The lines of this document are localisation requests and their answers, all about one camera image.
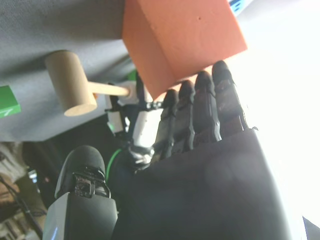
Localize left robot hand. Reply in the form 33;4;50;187
43;60;305;240

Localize wooden mallet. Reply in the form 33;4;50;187
44;49;132;118

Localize large orange foam block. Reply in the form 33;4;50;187
121;0;249;101

